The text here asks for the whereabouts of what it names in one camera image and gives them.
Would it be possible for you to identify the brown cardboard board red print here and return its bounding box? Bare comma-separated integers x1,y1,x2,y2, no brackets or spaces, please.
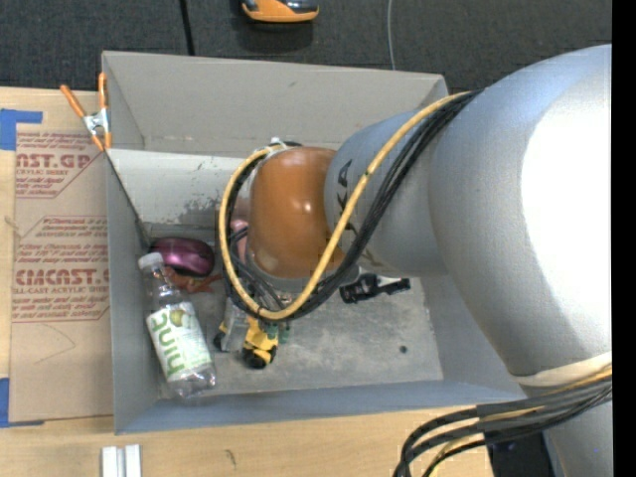
0,85,115,427

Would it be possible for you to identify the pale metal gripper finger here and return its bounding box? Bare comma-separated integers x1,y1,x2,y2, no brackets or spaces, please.
224,298,249,353

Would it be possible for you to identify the black cylinder on white bracket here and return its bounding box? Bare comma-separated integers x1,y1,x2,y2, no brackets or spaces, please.
339,272,412,305

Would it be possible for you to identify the purple computer mouse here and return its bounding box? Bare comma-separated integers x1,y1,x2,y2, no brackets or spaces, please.
149,237,217,279

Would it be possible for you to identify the red-brown toy animal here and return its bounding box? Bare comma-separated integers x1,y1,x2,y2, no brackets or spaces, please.
165,264,226,295

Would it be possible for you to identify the grey metal bin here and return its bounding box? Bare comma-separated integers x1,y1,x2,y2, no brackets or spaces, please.
100,50,528,435

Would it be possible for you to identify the clear plastic bottle green label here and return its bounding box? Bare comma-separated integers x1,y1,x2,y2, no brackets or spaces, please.
137,251,219,399

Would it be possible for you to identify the yellow toy vehicle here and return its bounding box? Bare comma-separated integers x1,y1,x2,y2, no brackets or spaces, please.
213,315,280,371

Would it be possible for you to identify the pink round object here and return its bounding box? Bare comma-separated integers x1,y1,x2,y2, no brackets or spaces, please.
229,201,252,268

